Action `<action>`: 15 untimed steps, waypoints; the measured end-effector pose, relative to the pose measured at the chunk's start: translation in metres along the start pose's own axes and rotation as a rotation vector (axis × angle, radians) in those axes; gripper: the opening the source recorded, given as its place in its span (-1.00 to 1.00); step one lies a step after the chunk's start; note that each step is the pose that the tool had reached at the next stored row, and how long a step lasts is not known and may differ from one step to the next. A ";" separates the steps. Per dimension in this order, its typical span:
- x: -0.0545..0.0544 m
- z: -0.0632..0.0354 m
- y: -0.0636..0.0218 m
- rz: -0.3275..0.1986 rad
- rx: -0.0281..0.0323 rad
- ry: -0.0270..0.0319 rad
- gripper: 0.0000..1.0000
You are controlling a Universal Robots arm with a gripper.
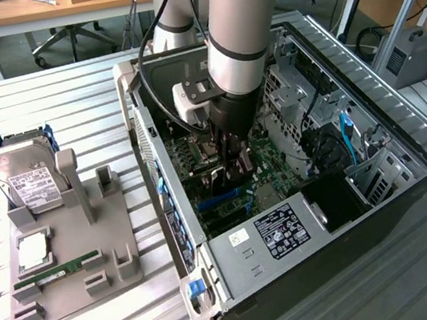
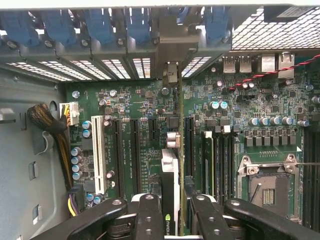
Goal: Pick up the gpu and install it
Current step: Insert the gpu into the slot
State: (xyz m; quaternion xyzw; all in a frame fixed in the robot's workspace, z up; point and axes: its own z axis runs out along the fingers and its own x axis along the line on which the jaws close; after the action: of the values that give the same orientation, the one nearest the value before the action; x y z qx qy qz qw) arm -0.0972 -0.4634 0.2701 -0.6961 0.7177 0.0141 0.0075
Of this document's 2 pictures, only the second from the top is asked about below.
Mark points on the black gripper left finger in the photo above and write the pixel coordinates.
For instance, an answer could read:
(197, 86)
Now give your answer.
(147, 220)

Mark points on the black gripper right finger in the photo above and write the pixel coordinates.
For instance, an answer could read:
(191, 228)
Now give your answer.
(210, 220)

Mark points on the black empty RAM slot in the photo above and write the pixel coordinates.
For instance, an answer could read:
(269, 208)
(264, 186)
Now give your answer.
(225, 165)
(217, 165)
(232, 165)

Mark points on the CPU socket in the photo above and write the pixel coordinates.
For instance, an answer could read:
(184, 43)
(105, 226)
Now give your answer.
(270, 195)

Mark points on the long black expansion slot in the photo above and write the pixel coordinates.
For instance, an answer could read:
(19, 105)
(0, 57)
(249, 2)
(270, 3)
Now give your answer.
(135, 155)
(117, 157)

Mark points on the white PCI expansion slot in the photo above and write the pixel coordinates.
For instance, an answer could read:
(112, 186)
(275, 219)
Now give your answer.
(98, 150)

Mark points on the thin metal locking lever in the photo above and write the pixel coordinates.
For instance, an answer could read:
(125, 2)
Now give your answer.
(275, 164)

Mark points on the short black expansion slot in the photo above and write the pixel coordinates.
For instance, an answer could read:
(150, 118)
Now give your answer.
(153, 128)

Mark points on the green motherboard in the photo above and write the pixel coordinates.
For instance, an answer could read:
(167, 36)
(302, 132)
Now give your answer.
(150, 100)

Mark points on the white power connector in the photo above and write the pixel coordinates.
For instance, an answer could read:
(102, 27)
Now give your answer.
(72, 113)

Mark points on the grey power supply unit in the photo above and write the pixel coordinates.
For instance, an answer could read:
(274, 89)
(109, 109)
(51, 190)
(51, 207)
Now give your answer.
(20, 175)

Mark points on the silver USB port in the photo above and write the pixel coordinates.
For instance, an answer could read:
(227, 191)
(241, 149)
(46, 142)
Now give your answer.
(229, 65)
(245, 65)

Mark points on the silver square port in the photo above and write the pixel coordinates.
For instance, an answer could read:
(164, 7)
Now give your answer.
(268, 63)

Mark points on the silver ethernet port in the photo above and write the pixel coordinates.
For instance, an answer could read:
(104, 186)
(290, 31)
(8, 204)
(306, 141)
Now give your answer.
(286, 65)

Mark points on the blue slot retaining clip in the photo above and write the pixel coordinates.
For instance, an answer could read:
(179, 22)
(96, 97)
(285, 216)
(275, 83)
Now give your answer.
(137, 25)
(58, 27)
(17, 27)
(182, 15)
(216, 25)
(100, 27)

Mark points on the open black PC case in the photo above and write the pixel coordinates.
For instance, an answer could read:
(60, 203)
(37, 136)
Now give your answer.
(37, 53)

